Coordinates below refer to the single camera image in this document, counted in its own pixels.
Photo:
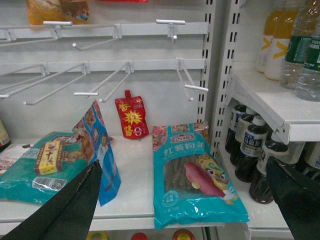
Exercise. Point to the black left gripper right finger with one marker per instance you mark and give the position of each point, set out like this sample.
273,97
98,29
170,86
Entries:
298,198

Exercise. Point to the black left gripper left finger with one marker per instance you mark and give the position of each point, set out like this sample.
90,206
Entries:
68,214

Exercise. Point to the clear water bottle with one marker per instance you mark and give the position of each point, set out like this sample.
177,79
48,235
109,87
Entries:
308,84

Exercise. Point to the upper white shelf board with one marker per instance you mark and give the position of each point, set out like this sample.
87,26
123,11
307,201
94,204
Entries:
293,119

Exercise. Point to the white slotted shelf upright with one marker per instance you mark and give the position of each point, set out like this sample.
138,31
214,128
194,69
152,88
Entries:
222,17

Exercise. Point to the yellow lid sauce jar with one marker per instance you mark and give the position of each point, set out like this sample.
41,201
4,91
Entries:
97,235

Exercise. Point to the dark oolong tea bottle front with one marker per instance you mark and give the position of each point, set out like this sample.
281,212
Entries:
259,189

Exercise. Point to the small yellow spice box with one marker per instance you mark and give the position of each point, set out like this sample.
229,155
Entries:
50,158

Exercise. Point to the teal flat noodle bag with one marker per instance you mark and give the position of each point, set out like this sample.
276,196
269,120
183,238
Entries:
20,182

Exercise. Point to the red lid pickle jar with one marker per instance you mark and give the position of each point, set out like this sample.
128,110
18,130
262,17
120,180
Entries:
139,236

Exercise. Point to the dark oolong tea bottle blue label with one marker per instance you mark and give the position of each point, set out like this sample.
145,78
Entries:
250,149

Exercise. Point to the blue sugar bag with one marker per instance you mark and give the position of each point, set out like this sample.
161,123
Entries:
95,144

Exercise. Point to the teal sweet potato noodle bag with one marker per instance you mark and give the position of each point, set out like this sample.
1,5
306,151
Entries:
189,184

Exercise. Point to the dark chili sauce jar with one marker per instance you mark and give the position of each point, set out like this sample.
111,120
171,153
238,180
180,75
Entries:
183,234

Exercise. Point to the red sauce pouch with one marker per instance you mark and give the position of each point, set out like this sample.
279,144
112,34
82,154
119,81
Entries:
132,113

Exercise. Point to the white peg hook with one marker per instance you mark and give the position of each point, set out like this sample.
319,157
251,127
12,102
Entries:
180,65

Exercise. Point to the orange snack bag hanging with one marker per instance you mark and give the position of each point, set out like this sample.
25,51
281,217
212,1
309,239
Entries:
75,11

